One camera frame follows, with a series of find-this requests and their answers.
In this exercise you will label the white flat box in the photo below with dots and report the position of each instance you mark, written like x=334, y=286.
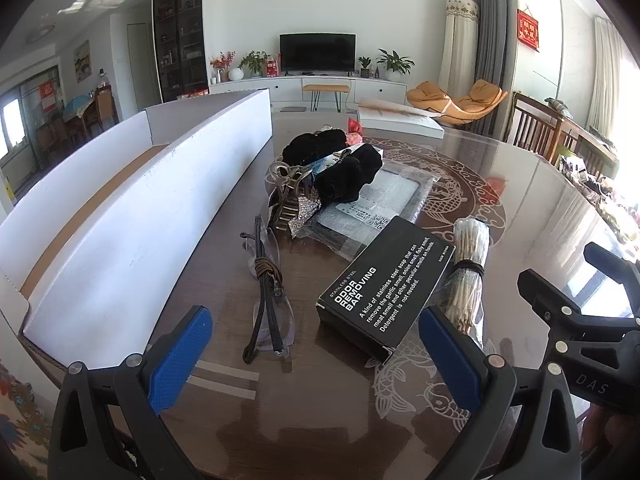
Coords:
x=400, y=117

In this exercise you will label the large water bottle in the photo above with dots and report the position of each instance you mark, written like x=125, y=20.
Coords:
x=103, y=77

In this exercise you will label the yellow sign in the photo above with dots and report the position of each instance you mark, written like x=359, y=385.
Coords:
x=9, y=187

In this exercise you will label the black television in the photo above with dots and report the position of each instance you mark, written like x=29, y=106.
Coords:
x=317, y=52

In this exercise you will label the black glass display cabinet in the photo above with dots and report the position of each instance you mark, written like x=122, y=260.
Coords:
x=180, y=35

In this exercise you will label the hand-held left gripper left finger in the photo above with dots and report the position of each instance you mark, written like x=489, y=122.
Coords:
x=177, y=355

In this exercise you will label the grey curtain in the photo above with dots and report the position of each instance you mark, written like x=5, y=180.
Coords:
x=482, y=30

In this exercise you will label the framed wall painting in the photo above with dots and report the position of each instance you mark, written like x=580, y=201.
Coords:
x=81, y=60

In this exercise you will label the dining table with teal cloth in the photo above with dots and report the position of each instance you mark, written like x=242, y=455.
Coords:
x=77, y=107

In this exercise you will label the person's right hand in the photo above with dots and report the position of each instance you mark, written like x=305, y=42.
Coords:
x=615, y=432

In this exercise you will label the cotton swab bundle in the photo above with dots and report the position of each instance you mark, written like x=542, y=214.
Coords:
x=470, y=270

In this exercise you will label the wooden bench with hairpin legs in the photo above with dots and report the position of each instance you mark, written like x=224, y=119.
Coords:
x=325, y=88

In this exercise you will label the black printed box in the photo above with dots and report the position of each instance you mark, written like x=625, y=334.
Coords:
x=385, y=290

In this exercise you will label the white curtain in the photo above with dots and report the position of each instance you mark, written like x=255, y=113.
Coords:
x=607, y=75

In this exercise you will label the floral patterned rug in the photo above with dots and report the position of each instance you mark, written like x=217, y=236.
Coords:
x=17, y=410

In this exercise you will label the white television cabinet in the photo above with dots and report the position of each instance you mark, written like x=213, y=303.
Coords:
x=280, y=85

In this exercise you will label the brown slatted wooden chair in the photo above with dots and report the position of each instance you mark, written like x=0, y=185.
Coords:
x=592, y=155
x=532, y=122

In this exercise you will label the red wall hanging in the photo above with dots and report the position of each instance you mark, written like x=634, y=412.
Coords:
x=528, y=30

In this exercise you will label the silver glitter bow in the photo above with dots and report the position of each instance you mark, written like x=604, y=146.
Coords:
x=305, y=210

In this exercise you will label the red gift box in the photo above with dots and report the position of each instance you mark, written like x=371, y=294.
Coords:
x=272, y=66

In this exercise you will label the phone case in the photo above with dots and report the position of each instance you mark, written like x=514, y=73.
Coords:
x=380, y=200

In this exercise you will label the red door poster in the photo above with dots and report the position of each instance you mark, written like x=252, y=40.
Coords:
x=47, y=96

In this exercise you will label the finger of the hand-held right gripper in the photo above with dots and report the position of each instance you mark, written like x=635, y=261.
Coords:
x=537, y=292
x=612, y=262

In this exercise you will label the wooden dining chair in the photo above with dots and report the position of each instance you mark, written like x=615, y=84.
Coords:
x=106, y=105
x=50, y=135

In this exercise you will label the red flower arrangement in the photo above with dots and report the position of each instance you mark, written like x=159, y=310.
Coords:
x=223, y=62

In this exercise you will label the pile of assorted clutter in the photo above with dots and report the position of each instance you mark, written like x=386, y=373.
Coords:
x=605, y=195

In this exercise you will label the dark bathroom scale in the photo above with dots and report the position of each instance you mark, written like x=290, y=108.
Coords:
x=292, y=109

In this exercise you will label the white door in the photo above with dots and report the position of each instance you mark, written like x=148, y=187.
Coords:
x=137, y=65

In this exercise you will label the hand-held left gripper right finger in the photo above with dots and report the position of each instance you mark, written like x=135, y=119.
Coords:
x=450, y=360

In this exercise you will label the covered floor air conditioner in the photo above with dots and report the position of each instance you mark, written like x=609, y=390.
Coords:
x=459, y=40

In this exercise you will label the large leafy potted plant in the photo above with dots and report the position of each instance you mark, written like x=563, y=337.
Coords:
x=395, y=62

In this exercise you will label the balcony window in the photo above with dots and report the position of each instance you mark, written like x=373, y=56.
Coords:
x=10, y=125

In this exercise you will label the large white cardboard box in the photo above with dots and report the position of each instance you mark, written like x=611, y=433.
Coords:
x=125, y=240

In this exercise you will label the orange lounge chair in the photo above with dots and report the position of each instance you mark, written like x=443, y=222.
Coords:
x=475, y=95

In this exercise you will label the small potted plant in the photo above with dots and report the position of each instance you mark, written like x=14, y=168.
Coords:
x=365, y=66

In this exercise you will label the white round vase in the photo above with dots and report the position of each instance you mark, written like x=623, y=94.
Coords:
x=235, y=74

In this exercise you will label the round ceiling light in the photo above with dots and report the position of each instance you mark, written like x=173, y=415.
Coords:
x=40, y=32

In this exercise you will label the blue and white medicine box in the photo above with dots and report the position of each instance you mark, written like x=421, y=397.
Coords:
x=325, y=161

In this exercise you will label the green potted plant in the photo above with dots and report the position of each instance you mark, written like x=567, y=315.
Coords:
x=254, y=62

